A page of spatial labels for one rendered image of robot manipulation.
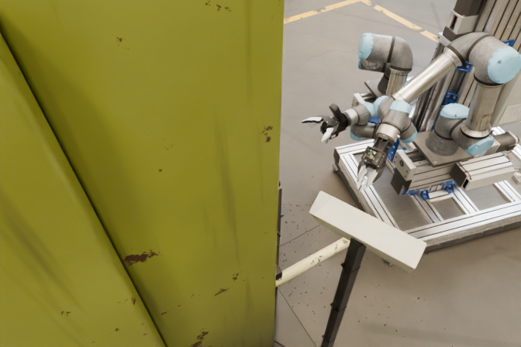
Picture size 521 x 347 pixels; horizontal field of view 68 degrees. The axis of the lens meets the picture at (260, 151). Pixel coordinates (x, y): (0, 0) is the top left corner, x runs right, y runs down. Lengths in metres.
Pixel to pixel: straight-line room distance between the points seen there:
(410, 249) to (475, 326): 1.41
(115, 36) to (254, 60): 0.26
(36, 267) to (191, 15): 0.49
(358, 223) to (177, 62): 0.75
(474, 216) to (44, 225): 2.37
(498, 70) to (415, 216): 1.22
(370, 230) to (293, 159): 1.86
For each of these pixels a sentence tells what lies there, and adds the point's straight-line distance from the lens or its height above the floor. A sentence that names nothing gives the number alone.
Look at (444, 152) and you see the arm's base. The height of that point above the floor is 0.84.
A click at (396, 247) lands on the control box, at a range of 1.20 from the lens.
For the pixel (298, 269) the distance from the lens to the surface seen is 1.72.
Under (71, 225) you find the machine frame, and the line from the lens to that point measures 0.71.
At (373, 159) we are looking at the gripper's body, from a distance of 1.43.
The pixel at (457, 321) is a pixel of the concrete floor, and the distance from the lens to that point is 2.53.
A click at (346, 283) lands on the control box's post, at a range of 1.50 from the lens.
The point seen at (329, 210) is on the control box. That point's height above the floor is 1.18.
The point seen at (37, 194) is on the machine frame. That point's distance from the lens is 0.65.
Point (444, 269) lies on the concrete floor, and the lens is 2.66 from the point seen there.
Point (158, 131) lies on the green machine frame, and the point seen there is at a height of 1.67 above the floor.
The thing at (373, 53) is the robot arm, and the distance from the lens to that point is 1.83.
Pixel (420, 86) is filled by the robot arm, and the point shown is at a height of 1.26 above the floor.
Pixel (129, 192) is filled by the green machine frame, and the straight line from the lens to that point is 0.83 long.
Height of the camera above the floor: 2.15
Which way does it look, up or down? 45 degrees down
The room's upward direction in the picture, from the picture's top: 1 degrees counter-clockwise
